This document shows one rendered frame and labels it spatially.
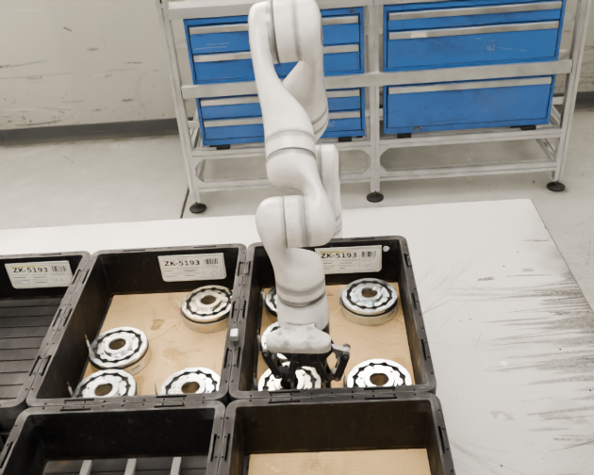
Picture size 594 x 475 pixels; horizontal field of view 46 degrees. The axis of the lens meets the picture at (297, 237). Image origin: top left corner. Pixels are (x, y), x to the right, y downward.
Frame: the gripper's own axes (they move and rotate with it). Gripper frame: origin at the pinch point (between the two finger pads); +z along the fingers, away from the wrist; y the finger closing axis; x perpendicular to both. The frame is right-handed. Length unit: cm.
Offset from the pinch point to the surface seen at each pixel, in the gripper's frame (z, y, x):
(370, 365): -0.3, -9.4, -5.2
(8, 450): -6.1, 39.2, 19.9
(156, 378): 2.6, 26.5, -3.3
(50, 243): 15, 75, -62
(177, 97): 28, 78, -192
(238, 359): -6.1, 10.7, 0.5
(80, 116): 70, 163, -270
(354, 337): 2.5, -6.3, -14.8
